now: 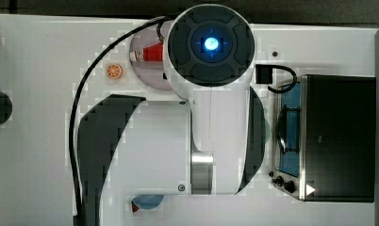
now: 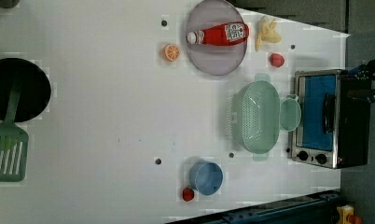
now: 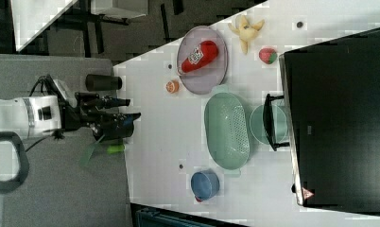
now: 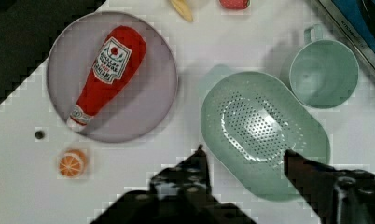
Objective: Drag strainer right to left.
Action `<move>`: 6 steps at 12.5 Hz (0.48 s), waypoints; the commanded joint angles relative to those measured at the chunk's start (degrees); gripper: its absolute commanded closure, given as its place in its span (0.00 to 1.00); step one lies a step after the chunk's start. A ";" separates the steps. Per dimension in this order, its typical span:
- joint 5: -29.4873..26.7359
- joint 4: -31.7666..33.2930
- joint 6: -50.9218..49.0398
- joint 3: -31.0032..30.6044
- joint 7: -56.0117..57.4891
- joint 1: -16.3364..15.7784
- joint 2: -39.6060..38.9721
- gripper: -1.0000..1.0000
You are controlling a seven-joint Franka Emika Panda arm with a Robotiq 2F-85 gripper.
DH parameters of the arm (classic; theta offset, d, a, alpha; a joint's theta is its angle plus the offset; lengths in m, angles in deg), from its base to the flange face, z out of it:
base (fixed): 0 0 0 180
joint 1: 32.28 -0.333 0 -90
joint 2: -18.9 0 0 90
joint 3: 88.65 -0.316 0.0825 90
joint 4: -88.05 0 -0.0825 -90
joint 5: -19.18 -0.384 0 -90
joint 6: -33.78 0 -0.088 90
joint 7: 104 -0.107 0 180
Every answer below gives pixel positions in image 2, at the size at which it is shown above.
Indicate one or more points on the toy orange half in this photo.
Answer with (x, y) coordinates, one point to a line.
(170, 52)

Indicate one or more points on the green plastic cup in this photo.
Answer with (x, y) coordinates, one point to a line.
(290, 113)

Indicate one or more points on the grey round plate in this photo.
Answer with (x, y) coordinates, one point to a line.
(214, 60)

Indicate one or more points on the black round pan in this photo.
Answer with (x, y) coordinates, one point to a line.
(35, 88)

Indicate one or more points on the dark object at corner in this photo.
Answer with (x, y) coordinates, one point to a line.
(8, 3)

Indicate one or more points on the red toy strawberry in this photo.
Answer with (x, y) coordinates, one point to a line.
(277, 60)

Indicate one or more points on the red ketchup bottle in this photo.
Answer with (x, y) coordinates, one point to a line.
(225, 34)

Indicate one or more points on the small red toy fruit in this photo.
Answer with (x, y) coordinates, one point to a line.
(188, 194)

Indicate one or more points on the silver black toaster oven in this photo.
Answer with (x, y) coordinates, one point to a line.
(334, 127)

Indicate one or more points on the green plastic strainer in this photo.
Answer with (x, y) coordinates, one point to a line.
(254, 117)

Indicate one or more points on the green slotted spatula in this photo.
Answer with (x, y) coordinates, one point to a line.
(13, 141)

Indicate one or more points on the peeled toy banana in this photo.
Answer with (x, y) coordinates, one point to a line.
(266, 32)

